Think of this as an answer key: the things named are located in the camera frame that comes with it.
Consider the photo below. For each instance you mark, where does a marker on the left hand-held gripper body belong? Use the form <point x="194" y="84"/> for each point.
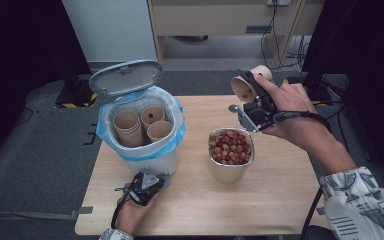
<point x="146" y="186"/>

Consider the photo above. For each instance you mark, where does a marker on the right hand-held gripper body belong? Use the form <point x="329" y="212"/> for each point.
<point x="258" y="115"/>

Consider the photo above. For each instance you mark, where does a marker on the brown paper cup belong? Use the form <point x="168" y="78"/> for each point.
<point x="153" y="115"/>
<point x="160" y="130"/>
<point x="238" y="87"/>

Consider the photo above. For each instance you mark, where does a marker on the white pedal bin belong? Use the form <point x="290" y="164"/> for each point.
<point x="156" y="165"/>

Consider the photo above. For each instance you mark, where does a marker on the white bin lid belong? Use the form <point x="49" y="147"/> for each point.
<point x="123" y="78"/>

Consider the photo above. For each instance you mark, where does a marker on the person's left hand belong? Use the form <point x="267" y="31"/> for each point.
<point x="131" y="216"/>

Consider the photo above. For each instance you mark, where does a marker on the person's right hand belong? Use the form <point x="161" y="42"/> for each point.
<point x="293" y="100"/>

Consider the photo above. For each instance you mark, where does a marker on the grey table grommet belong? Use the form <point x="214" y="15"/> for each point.
<point x="234" y="108"/>

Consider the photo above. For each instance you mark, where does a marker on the pile of red beige food scraps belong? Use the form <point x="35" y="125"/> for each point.
<point x="230" y="146"/>

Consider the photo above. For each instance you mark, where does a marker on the patterned white sleeve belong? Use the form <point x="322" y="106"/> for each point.
<point x="366" y="206"/>
<point x="116" y="235"/>

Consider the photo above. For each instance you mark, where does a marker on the stack of paper cups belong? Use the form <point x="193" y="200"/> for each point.
<point x="128" y="131"/>

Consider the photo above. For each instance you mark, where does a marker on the metal bowl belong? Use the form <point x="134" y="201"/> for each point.
<point x="228" y="173"/>

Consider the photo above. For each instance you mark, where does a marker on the grey tape strip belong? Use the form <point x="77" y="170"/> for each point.
<point x="81" y="212"/>
<point x="320" y="210"/>

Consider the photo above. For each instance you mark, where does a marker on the blue bin bag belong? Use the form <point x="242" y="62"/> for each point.
<point x="104" y="130"/>

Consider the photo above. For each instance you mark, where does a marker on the white power strip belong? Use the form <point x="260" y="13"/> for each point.
<point x="279" y="2"/>

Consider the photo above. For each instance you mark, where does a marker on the white cabinet panel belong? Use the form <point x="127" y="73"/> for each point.
<point x="113" y="30"/>

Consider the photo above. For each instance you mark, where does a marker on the black table bracket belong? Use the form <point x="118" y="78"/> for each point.
<point x="91" y="133"/>

